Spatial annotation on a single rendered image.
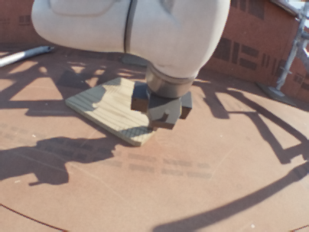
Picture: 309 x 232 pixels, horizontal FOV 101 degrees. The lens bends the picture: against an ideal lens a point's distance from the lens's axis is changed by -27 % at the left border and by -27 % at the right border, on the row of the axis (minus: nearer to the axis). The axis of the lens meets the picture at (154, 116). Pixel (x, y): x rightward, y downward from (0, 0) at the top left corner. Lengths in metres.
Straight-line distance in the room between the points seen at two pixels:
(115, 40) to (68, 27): 0.07
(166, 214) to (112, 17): 0.34
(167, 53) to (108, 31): 0.08
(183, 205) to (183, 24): 0.33
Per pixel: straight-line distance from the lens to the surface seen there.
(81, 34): 0.24
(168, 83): 0.29
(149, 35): 0.22
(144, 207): 0.36
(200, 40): 0.23
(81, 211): 0.35
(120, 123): 0.50
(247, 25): 1.47
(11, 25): 1.85
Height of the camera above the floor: 0.32
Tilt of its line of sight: 32 degrees down
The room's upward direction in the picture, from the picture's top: 13 degrees clockwise
